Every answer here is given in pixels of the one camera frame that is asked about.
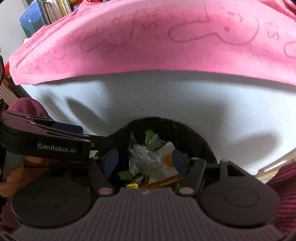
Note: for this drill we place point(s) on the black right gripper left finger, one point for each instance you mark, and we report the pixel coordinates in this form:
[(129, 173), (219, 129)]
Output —
[(103, 179)]

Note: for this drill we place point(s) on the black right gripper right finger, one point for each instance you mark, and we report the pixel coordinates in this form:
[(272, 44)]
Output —
[(200, 178)]

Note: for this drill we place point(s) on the white blue paper packet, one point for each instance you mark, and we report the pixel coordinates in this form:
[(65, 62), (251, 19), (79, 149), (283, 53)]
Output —
[(166, 150)]

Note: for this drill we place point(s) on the clear plastic bag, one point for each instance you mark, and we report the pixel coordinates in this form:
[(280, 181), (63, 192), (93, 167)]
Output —
[(147, 162)]

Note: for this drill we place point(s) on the orange peel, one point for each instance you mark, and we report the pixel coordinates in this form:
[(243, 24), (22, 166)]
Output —
[(168, 160)]

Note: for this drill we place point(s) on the green white candy wrapper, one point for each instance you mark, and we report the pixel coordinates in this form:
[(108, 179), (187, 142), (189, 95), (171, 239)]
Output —
[(152, 141)]

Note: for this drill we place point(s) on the row of books beside crate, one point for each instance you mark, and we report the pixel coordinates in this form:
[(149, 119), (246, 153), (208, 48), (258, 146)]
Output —
[(43, 13)]

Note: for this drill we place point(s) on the person's left hand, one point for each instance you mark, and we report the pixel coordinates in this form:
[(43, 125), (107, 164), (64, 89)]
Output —
[(9, 187)]

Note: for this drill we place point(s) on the black trash bin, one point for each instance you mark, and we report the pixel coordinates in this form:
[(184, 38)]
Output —
[(186, 140)]

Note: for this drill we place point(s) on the maroon striped trouser leg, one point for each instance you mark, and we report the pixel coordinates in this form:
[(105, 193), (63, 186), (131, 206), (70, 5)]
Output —
[(31, 171)]

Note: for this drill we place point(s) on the white table front panel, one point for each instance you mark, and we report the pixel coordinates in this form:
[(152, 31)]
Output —
[(246, 120)]

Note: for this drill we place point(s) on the pink bunny pattern cloth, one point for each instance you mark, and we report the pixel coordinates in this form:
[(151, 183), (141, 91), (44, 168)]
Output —
[(246, 38)]

